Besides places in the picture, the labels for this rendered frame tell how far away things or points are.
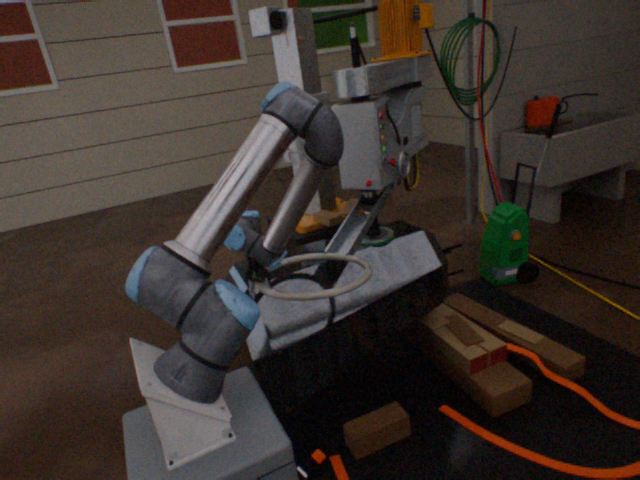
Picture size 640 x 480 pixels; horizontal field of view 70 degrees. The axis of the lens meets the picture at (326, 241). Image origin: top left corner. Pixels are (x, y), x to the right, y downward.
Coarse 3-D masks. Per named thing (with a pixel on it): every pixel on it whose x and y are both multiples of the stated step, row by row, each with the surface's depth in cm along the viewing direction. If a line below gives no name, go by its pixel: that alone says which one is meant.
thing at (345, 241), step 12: (384, 192) 240; (360, 204) 240; (348, 216) 229; (360, 216) 235; (372, 216) 227; (348, 228) 229; (360, 228) 218; (336, 240) 219; (348, 240) 220; (360, 240) 217; (324, 252) 211; (336, 252) 215; (348, 252) 206
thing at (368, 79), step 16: (368, 64) 251; (384, 64) 218; (400, 64) 234; (416, 64) 253; (336, 80) 210; (352, 80) 206; (368, 80) 206; (384, 80) 217; (400, 80) 236; (416, 80) 256; (336, 96) 215; (352, 96) 209; (368, 96) 218
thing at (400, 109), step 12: (396, 96) 256; (408, 96) 254; (420, 96) 270; (396, 108) 251; (408, 108) 252; (396, 120) 245; (408, 120) 254; (396, 132) 233; (408, 132) 255; (396, 144) 240; (408, 144) 256; (420, 144) 275; (396, 156) 241; (396, 168) 246; (396, 180) 248
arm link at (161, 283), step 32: (288, 96) 126; (256, 128) 126; (288, 128) 126; (256, 160) 123; (224, 192) 121; (256, 192) 126; (192, 224) 120; (224, 224) 121; (160, 256) 117; (192, 256) 117; (128, 288) 115; (160, 288) 114; (192, 288) 116
